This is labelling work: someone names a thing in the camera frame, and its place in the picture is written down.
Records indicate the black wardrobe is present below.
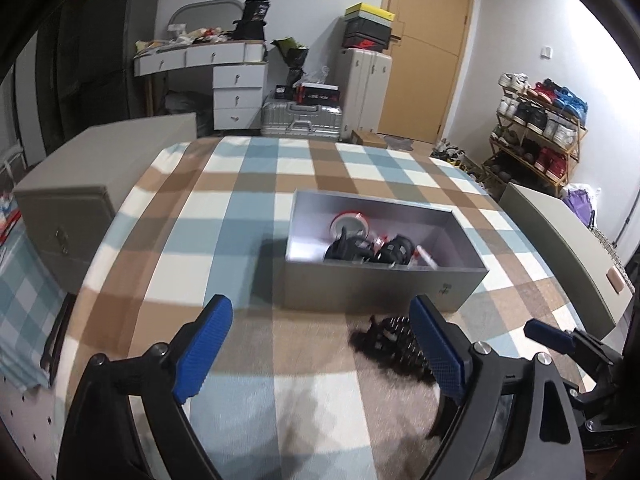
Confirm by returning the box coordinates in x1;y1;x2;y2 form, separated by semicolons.
0;0;91;161

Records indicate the small cardboard box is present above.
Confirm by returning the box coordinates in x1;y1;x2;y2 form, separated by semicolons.
351;130;388;148

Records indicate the grey storage ottoman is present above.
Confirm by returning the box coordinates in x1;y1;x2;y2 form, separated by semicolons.
500;182;636;341
12;112;198;296

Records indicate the black bag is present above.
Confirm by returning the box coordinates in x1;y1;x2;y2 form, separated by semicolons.
232;0;271;41

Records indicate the dark wrapped flower bouquet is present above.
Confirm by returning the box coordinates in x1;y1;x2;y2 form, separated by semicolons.
270;37;311;86

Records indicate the black strap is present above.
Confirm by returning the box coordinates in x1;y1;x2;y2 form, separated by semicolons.
40;295;76;386

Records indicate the black red shoe box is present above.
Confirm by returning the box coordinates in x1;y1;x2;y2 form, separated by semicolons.
342;32;391;52

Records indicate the long black red box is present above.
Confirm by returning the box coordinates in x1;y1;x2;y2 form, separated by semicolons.
294;82;342;106

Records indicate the pile of desk clutter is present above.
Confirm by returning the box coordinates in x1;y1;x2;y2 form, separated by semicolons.
135;25;236;53

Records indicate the grey box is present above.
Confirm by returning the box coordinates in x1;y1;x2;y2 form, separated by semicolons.
284;189;490;316

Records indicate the silver flat suitcase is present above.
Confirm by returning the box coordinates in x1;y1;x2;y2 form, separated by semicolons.
260;100;345;140

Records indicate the grey refrigerator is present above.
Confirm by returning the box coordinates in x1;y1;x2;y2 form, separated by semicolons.
82;0;161;121

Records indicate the white pegboard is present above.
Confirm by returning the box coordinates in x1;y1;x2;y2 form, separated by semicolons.
0;360;76;480

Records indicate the grey arched mirror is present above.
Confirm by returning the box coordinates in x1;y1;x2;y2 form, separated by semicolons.
167;0;246;36

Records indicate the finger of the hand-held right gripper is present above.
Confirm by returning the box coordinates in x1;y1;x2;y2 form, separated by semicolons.
524;318;626;382

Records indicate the yellow lid shoe box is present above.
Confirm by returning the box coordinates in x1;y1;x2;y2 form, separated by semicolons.
345;2;396;23

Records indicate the purple bag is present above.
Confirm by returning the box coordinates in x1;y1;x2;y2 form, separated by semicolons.
562;185;598;226

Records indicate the plaid tablecloth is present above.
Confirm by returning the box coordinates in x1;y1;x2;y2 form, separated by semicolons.
50;135;616;480

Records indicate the wooden shoe rack with shoes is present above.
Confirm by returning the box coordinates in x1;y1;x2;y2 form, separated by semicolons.
490;72;588;181

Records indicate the white desk with drawers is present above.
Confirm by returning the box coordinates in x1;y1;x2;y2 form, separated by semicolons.
132;40;271;131

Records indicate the white upright suitcase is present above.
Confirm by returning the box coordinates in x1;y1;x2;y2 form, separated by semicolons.
336;47;393;143

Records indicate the small pink case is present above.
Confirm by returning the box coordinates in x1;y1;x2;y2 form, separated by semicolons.
605;267;633;296

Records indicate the loose shoe pile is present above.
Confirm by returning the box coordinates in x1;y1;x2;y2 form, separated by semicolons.
432;140;483;181

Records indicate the wooden door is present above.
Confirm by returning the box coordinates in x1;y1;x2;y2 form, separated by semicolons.
378;0;475;145

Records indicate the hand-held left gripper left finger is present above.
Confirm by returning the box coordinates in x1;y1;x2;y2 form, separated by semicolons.
56;294;234;480

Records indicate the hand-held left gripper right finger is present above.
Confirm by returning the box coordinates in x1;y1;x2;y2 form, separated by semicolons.
409;294;587;480

